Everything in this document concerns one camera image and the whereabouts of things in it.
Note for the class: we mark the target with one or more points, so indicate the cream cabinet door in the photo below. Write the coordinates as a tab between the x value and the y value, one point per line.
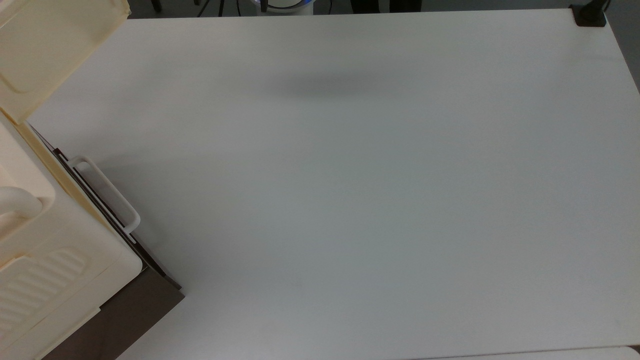
47	47

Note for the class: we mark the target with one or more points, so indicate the cream plastic cabinet body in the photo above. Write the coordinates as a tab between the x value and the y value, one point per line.
60	250

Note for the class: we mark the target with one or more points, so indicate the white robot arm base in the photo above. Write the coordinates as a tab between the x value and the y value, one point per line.
285	6

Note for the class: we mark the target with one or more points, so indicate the black table clamp mount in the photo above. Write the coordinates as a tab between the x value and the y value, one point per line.
590	14

